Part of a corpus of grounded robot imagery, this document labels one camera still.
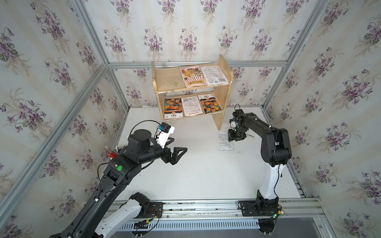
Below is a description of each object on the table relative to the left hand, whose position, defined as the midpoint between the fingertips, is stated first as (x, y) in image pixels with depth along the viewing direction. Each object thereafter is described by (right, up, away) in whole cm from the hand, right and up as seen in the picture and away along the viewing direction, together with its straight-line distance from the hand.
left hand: (181, 146), depth 62 cm
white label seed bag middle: (+4, +20, +30) cm, 36 cm away
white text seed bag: (+26, -4, +37) cm, 45 cm away
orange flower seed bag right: (+16, +22, +31) cm, 41 cm away
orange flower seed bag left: (-7, +18, +29) cm, 35 cm away
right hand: (+33, -2, +36) cm, 49 cm away
